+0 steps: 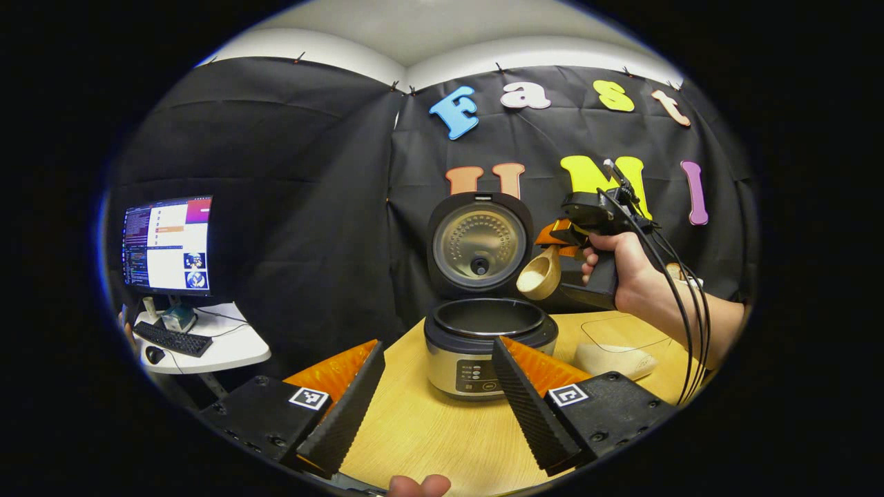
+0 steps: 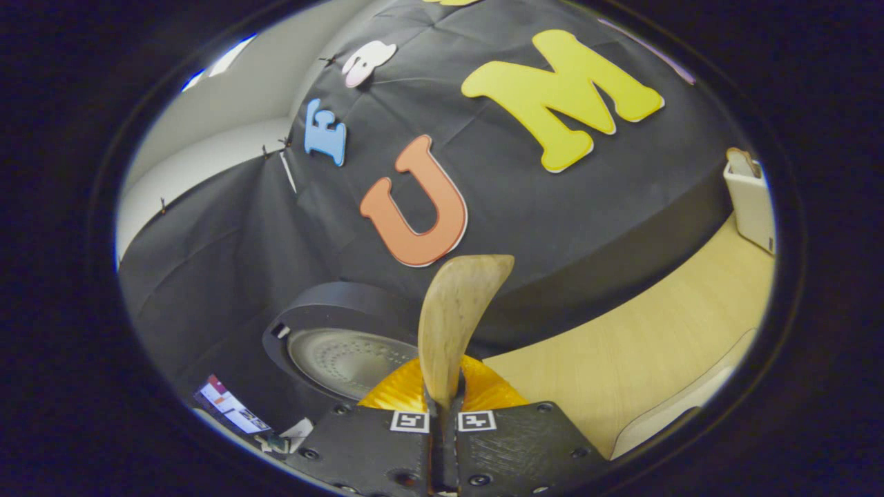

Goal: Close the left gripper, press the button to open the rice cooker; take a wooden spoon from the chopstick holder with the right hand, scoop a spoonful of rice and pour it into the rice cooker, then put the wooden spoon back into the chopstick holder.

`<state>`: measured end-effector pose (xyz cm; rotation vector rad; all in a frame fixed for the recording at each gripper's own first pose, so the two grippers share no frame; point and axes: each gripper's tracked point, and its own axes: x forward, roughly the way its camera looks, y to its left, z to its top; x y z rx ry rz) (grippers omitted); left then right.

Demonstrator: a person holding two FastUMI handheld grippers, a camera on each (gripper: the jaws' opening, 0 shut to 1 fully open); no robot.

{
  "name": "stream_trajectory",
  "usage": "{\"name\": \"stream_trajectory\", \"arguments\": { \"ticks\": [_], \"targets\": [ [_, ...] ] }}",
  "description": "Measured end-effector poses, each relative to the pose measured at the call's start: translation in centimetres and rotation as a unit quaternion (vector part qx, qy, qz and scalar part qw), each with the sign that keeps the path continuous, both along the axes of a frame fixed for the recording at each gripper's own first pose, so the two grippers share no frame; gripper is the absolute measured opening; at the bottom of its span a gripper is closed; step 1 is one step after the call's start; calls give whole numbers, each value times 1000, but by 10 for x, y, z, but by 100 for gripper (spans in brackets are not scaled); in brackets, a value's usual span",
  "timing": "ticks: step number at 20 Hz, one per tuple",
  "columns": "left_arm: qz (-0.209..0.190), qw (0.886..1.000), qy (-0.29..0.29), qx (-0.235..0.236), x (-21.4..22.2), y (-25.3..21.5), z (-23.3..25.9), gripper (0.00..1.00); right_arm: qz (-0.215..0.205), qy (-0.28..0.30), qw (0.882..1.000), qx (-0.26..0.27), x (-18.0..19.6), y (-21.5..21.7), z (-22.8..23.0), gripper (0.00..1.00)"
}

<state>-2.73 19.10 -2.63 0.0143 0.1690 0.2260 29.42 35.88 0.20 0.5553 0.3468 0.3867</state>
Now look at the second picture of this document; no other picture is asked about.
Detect wooden spoon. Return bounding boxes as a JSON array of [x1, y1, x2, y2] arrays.
[[418, 254, 515, 415]]

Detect computer monitor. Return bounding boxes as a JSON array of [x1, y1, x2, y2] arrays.
[[193, 375, 273, 437]]

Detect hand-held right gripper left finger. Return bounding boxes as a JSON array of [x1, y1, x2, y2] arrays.
[[287, 358, 443, 497]]

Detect clear plastic rice box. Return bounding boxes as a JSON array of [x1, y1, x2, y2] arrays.
[[611, 328, 760, 460]]

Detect ceiling light panel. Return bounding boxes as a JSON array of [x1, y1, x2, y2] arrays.
[[181, 33, 258, 94]]

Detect dark grey rice cooker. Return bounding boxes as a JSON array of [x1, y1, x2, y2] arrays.
[[262, 282, 443, 402]]

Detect white toaster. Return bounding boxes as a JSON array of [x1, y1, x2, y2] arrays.
[[723, 159, 778, 255]]

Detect toasted bread slice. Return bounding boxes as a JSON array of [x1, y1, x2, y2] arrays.
[[727, 147, 761, 179]]

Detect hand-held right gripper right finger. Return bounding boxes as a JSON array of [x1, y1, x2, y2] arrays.
[[449, 355, 608, 497]]

